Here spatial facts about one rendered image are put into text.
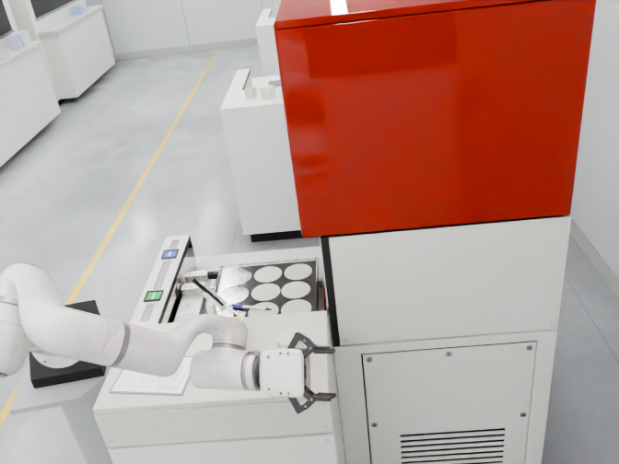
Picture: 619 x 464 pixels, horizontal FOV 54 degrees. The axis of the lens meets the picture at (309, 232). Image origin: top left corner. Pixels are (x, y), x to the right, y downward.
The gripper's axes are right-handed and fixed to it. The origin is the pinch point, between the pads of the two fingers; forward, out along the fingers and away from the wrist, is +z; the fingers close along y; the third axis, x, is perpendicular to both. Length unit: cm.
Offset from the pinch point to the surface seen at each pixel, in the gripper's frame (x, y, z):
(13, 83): -333, -229, -441
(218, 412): -21.1, 14.1, -37.6
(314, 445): -35.9, 24.4, -16.6
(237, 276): -73, -22, -59
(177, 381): -22, 7, -50
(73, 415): -41, 22, -102
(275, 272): -77, -24, -45
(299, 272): -79, -23, -37
